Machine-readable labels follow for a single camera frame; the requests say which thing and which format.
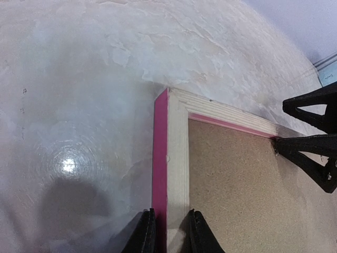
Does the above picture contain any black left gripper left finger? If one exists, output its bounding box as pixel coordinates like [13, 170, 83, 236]
[122, 208, 156, 253]

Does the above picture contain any light blue mug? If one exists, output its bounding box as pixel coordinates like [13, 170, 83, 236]
[318, 62, 337, 86]

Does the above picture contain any pink wooden picture frame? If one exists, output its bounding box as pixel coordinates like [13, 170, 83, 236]
[152, 88, 301, 252]

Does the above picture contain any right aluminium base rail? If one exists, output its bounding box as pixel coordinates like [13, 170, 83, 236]
[313, 52, 337, 71]

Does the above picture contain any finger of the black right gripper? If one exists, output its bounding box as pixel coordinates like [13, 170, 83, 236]
[282, 83, 337, 135]
[273, 134, 336, 193]

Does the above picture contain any brown backing board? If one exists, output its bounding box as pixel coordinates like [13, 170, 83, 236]
[189, 120, 336, 252]

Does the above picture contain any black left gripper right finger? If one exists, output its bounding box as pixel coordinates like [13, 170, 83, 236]
[179, 209, 224, 253]

